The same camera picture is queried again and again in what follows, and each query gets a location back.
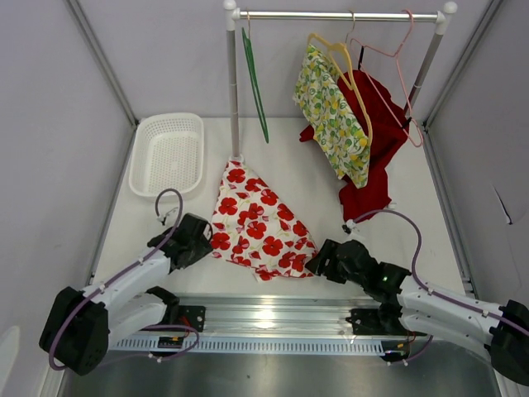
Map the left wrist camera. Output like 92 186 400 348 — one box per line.
157 207 182 226

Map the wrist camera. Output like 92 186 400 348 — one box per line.
157 207 182 226
342 219 365 242

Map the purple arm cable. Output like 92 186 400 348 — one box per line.
48 188 185 371
350 208 529 337

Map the white plastic basket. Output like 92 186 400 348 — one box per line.
129 112 205 200

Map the pink wire hanger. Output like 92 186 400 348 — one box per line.
346 9 423 148

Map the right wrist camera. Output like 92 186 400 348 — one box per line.
342 219 365 242

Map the red garment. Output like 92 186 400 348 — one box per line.
299 70 408 221

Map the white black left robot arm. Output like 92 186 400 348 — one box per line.
39 213 212 375

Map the red flower print cloth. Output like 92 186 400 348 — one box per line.
211 160 318 281

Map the yellow hanger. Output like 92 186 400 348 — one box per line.
307 32 373 146

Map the green hanger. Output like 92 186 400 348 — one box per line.
241 12 269 144

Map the white metal clothes rack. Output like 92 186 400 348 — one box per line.
223 1 458 160

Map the white slotted cable duct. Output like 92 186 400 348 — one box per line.
110 335 385 356

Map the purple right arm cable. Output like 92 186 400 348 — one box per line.
350 208 529 337

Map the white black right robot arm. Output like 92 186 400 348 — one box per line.
306 240 528 385

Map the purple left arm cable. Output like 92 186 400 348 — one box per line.
48 188 185 371

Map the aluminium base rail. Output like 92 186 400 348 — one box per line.
180 294 379 338

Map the lemon print skirt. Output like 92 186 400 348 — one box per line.
293 44 370 189

